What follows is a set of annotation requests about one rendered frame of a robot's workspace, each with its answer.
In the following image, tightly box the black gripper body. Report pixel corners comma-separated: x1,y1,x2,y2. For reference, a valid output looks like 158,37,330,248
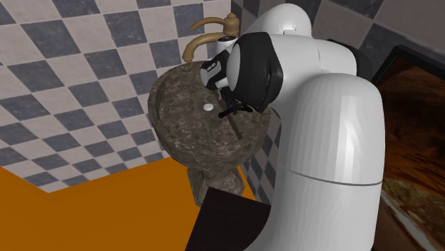
218,86,243,110

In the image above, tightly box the brass faucet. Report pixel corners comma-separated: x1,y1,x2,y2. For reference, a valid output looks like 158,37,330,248
181,12,241,64

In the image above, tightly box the dark robot stand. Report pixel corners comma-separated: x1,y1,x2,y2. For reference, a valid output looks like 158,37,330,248
184,186,272,251

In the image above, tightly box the brown marble pedestal sink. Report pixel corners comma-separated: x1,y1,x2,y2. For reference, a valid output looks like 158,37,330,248
147,60,273,208

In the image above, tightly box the black-framed brown wall picture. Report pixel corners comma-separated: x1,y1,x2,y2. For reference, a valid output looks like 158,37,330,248
369,44,445,251

